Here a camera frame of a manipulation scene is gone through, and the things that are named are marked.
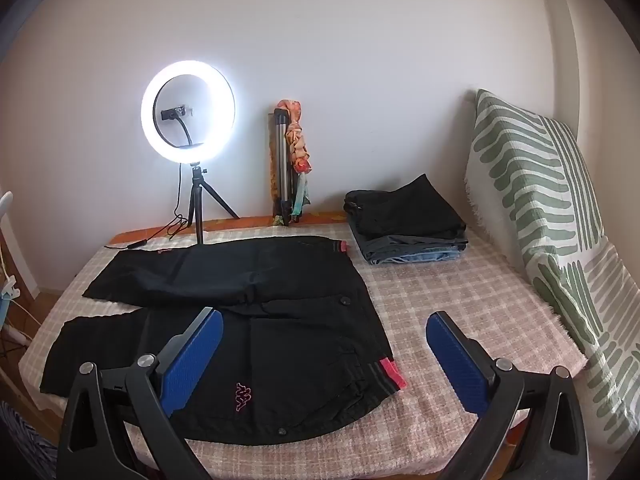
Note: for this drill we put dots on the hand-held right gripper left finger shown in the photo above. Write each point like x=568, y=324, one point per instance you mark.
x=192, y=360

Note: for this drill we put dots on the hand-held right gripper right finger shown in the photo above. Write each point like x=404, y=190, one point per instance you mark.
x=457, y=360

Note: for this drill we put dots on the black pants with pink trim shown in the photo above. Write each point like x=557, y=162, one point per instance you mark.
x=300, y=320

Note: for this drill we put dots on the folded grey pants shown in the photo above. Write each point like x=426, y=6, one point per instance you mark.
x=390, y=249

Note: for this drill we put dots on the pink checked blanket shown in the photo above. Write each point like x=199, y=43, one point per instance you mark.
x=475, y=290

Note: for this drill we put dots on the folded blue jeans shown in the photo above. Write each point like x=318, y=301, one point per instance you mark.
x=430, y=257

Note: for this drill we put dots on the orange bed sheet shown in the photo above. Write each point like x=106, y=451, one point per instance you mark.
x=240, y=224

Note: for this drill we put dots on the stack of folded clothes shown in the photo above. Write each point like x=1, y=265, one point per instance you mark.
x=405, y=210

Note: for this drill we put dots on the green striped white cushion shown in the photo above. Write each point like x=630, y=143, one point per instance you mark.
x=530, y=200

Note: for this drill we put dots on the dark striped cloth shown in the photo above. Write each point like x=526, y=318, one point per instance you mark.
x=25, y=440

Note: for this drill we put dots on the white clip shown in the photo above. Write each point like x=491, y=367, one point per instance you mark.
x=9, y=290

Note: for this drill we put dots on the colourful patterned scarf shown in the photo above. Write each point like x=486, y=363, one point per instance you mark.
x=299, y=145

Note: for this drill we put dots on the black phone holder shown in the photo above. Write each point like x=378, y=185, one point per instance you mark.
x=172, y=112

